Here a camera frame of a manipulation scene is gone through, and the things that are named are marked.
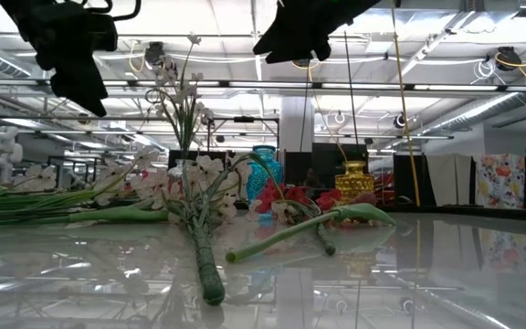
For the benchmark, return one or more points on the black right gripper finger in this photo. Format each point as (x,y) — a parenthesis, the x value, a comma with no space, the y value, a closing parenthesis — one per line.
(295,39)

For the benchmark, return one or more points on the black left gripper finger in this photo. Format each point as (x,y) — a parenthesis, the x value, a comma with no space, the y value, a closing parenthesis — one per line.
(80,87)

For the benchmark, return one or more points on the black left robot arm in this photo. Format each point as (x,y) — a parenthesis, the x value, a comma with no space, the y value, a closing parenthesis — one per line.
(12,13)

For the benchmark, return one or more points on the clear glass vase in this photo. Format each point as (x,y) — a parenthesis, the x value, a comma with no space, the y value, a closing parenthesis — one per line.
(178,170)

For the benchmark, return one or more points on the teal glass vase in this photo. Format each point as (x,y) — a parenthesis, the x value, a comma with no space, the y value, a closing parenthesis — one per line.
(267,173)

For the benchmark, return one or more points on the yellow glass vase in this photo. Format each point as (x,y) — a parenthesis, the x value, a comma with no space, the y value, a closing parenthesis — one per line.
(354,183)

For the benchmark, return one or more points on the black partition panel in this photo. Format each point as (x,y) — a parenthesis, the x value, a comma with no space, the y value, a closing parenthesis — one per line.
(327,169)
(409,180)

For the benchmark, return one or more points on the white hanging cloth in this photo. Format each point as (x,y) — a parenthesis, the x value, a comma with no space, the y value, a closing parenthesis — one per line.
(450,178)

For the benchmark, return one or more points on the floral patterned cloth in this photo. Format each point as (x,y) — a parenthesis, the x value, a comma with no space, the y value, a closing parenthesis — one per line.
(500,180)

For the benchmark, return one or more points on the black aluminium rig frame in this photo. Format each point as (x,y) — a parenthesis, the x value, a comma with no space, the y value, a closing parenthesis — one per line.
(473,211)

